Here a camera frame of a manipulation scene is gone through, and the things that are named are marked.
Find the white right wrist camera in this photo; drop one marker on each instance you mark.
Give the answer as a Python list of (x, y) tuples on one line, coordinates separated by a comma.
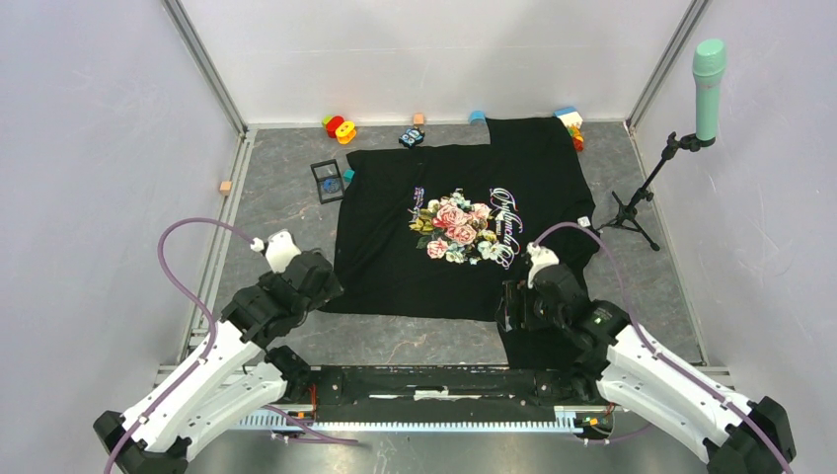
[(539, 258)]

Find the mint green microphone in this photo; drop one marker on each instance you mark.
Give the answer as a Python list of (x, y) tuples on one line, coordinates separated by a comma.
[(708, 67)]

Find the red yellow toy rings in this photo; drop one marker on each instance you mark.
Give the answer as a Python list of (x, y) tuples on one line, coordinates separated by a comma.
[(341, 127)]

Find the white toothed cable strip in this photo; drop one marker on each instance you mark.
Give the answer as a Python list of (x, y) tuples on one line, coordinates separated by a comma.
[(559, 423)]

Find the black floral t-shirt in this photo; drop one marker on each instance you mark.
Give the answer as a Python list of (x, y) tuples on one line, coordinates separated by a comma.
[(437, 232)]

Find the blue black toy car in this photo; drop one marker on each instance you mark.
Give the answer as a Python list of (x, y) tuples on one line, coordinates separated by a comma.
[(412, 137)]

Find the small wooden cube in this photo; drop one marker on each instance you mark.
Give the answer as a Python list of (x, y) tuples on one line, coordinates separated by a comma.
[(225, 188)]

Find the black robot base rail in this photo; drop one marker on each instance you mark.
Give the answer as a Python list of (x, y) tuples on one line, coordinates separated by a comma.
[(438, 393)]

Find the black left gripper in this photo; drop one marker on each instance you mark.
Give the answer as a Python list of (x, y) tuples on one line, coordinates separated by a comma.
[(332, 288)]

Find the colourful building block stack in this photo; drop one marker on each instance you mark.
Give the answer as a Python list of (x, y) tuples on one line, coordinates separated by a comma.
[(572, 120)]

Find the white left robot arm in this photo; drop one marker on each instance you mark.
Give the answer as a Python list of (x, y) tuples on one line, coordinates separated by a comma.
[(233, 372)]

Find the black microphone tripod stand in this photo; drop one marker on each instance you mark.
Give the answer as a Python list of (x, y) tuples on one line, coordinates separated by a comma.
[(627, 212)]

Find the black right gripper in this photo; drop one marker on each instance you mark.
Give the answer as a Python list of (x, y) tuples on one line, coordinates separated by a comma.
[(515, 291)]

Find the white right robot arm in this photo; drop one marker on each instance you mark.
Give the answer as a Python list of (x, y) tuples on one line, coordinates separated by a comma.
[(609, 359)]

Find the light blue arch block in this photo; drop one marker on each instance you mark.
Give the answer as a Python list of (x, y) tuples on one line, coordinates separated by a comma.
[(477, 117)]

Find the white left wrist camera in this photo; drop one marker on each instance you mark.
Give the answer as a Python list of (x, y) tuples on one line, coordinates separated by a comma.
[(279, 249)]

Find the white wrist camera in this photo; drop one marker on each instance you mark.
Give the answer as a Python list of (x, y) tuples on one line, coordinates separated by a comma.
[(279, 249), (539, 258)]

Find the black square display frame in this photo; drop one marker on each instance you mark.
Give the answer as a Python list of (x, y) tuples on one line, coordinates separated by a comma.
[(322, 171)]

